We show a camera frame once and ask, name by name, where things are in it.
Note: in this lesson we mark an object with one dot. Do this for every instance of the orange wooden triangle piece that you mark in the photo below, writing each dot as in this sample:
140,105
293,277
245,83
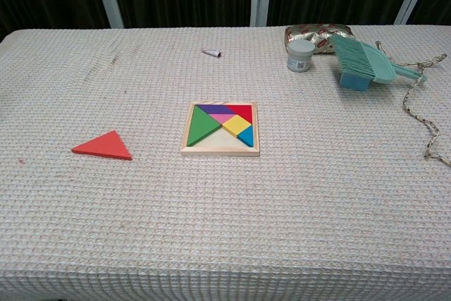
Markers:
105,146

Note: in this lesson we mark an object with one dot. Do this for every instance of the yellow square piece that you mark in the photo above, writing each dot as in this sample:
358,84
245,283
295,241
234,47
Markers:
236,125

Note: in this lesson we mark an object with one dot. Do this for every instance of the pink triangle piece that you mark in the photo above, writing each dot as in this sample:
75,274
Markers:
222,118

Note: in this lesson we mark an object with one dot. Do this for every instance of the blue triangle piece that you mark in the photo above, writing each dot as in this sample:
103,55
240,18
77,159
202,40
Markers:
246,136

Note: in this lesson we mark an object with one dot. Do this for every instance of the green triangle piece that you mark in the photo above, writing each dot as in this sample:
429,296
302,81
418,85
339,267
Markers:
202,128

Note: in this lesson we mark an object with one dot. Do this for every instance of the red triangle piece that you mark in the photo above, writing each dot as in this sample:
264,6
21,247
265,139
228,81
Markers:
243,111

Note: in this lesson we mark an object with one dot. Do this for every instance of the wooden tangram tray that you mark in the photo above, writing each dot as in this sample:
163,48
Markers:
219,147

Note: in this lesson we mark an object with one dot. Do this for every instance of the purple parallelogram piece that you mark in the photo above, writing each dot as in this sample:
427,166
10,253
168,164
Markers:
216,109

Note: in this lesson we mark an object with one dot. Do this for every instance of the beige waffle-weave tablecloth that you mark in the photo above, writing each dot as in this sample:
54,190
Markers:
225,191

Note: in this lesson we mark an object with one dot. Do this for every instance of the white jar with grey lid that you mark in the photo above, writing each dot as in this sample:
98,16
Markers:
299,55

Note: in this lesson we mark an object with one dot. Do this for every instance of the gold and red snack bag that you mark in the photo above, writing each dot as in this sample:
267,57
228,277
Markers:
313,36

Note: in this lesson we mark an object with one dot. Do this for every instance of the blue sponge block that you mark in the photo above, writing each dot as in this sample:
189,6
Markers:
352,81

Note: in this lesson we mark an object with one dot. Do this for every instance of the teal hand brush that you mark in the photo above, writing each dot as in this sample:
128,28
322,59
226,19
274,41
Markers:
366,61

